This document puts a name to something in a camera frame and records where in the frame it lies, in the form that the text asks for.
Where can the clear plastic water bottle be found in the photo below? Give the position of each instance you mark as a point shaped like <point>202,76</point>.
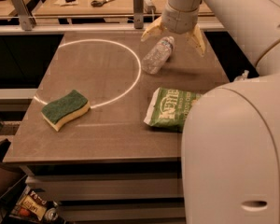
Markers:
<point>159,54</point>

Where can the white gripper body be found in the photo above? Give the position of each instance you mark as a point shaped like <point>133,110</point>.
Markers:
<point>179,21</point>

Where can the snack box under table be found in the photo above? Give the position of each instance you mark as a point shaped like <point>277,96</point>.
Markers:
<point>32,202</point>

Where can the green and yellow sponge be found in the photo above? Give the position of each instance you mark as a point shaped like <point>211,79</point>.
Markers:
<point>59,112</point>

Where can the middle metal bracket post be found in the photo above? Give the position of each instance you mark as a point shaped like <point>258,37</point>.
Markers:
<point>138,19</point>

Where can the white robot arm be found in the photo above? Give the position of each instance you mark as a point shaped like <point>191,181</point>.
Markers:
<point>230,150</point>

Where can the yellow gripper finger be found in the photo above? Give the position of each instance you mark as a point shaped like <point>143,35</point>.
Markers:
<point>154,29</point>
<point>195,40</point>

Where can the brown bin at left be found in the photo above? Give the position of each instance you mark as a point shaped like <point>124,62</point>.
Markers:
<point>9,175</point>

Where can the green chips bag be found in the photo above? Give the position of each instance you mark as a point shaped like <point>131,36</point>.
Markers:
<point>169,108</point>

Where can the metal bracket post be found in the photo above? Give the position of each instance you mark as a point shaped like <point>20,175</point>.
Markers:
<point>26,19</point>
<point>138,19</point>

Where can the scissors on back desk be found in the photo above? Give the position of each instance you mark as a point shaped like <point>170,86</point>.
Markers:
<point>97,3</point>

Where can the left metal bracket post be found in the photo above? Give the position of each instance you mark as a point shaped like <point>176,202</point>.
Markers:
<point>26,19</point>

